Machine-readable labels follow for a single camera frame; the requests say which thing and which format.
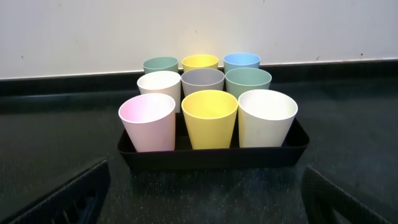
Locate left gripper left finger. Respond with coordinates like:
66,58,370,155
0,159,111,224

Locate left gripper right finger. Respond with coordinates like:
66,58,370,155
300,166,394,224

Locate white cup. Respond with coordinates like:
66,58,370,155
238,89,299,149
136,70,182,113

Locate pink cup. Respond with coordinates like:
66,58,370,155
118,93,177,153

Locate black tray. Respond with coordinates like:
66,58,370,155
117,111,310,171

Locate yellow cup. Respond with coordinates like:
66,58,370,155
181,89,239,150
181,54,220,73

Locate green cup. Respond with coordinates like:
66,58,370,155
224,67,272,100
142,56,179,75

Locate blue cup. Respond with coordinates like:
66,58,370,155
223,52,261,74

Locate grey cup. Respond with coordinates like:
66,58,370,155
180,67,225,98

